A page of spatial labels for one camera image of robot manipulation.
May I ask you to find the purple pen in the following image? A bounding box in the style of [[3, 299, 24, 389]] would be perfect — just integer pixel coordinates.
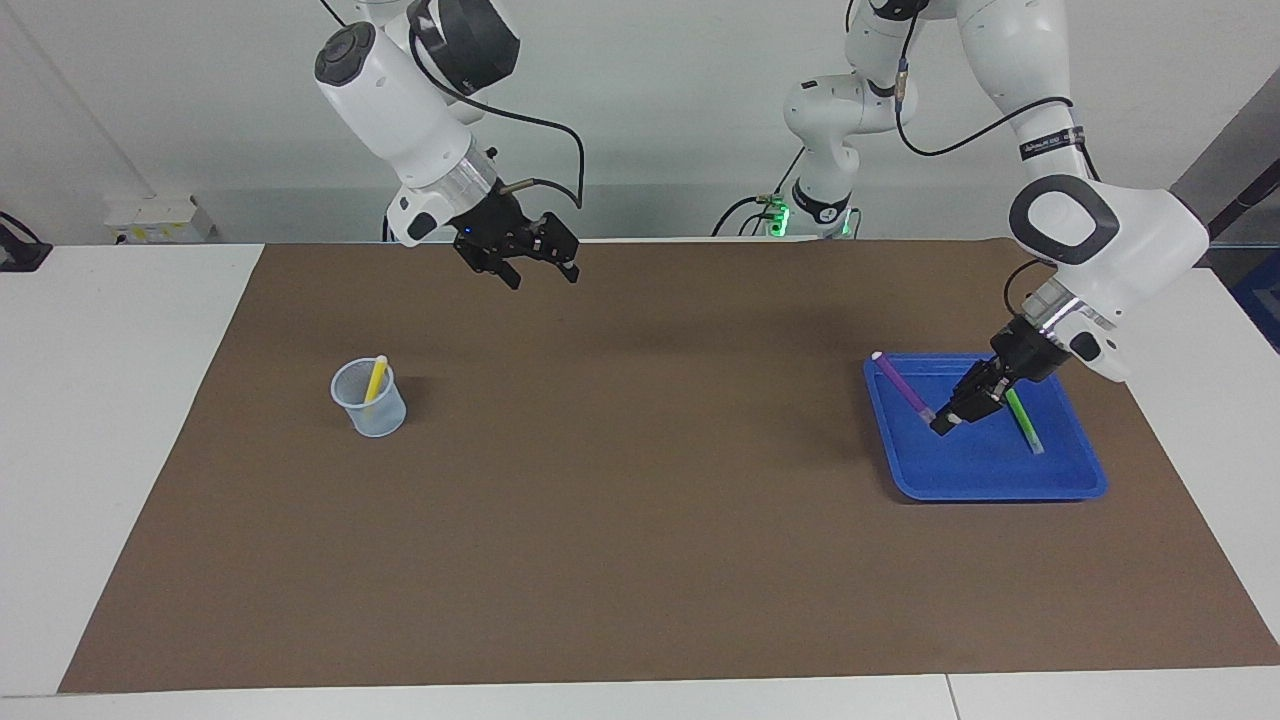
[[871, 350, 941, 426]]

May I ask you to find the green pen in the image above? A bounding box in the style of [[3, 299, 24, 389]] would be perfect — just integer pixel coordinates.
[[1003, 388, 1046, 456]]

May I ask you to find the blue plastic tray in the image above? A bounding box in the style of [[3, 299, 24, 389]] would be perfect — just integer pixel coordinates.
[[863, 352, 1109, 503]]

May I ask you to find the pale blue mesh cup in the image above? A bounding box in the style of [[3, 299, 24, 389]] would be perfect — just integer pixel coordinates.
[[330, 357, 408, 439]]

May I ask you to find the blue crate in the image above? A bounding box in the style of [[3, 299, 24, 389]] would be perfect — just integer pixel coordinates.
[[1228, 248, 1280, 353]]

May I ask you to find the brown table mat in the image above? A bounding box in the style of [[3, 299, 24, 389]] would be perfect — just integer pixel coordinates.
[[58, 238, 1280, 694]]

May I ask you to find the black stand pole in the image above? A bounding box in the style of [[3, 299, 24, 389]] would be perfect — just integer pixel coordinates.
[[1180, 160, 1280, 267]]

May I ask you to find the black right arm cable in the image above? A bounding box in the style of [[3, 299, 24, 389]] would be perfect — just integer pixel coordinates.
[[320, 0, 587, 212]]

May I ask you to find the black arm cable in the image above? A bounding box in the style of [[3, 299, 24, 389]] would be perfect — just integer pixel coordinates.
[[320, 0, 587, 212], [895, 0, 1102, 312]]

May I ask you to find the black left base cable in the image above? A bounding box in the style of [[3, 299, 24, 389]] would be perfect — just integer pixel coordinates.
[[712, 148, 807, 239]]

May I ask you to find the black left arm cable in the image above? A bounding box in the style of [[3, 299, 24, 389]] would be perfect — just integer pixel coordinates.
[[895, 0, 1102, 312]]

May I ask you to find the white wall socket box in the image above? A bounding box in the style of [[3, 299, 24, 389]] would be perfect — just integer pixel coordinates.
[[103, 193, 213, 245]]

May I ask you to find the black clamp mount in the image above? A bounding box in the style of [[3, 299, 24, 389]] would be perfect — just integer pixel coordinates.
[[0, 212, 53, 273]]

